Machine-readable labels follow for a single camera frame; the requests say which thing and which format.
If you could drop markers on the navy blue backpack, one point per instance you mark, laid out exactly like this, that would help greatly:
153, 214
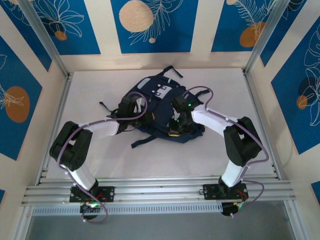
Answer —
160, 105

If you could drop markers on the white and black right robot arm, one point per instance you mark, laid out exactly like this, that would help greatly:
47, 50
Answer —
210, 118

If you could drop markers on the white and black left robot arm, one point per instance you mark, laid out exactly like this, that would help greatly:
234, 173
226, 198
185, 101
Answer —
102, 127

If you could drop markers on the black controller board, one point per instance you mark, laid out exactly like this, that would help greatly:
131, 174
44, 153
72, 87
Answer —
90, 207
233, 208

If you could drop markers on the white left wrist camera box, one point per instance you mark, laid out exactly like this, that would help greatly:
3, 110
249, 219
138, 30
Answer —
139, 103

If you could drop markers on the aluminium mounting rail beam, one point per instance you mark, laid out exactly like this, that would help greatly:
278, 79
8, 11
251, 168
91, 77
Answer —
160, 190

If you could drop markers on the aluminium table side rail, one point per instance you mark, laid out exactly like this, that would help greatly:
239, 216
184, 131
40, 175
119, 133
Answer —
260, 117
61, 107

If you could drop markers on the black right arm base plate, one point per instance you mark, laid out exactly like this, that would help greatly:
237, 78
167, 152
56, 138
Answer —
211, 191

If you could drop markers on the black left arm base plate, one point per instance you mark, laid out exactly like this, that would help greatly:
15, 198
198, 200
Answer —
107, 193

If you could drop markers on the aluminium frame post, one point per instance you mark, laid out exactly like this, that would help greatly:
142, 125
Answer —
265, 37
47, 42

